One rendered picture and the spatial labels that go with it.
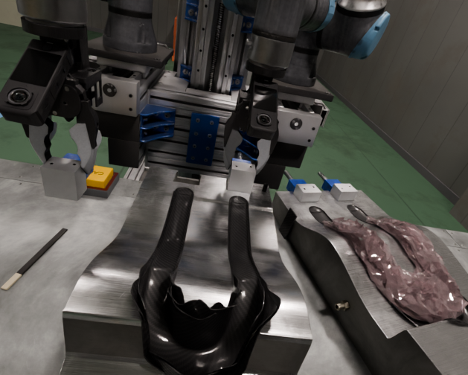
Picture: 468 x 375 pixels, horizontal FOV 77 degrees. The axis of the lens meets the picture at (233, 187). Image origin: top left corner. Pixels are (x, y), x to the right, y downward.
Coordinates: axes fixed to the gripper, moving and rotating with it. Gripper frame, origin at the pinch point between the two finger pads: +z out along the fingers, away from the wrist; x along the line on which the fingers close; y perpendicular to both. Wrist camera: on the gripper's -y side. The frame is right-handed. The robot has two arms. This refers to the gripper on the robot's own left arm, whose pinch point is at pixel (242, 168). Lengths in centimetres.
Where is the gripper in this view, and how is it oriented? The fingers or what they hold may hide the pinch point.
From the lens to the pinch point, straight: 60.4
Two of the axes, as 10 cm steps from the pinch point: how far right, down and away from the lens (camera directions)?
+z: -2.0, 8.2, 5.3
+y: 0.0, -5.4, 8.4
